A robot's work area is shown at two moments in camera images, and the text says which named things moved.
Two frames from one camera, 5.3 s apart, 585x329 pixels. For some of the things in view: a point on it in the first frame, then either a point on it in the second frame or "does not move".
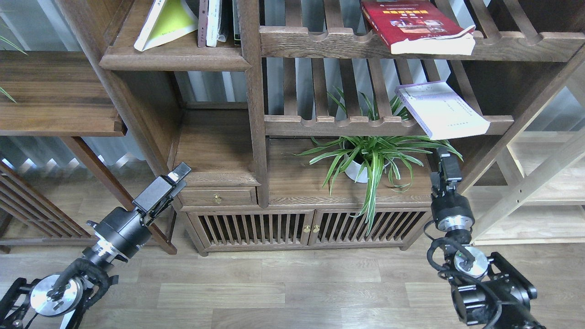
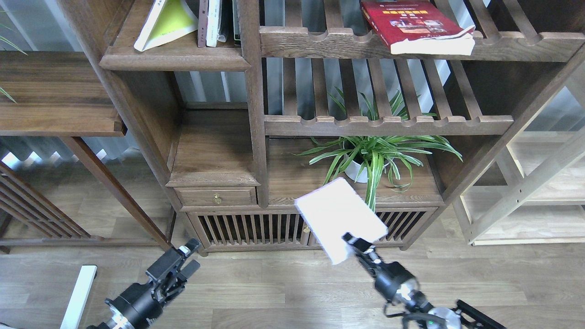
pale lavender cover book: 442,112 -> 335,208
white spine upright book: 214,7 does not move
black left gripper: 121,232 -> 138,306
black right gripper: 453,212 -> 390,278
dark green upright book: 237,41 does not move
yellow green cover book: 167,20 does not move
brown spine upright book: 203,18 does not move
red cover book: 418,27 does not move
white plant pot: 354,168 does not move
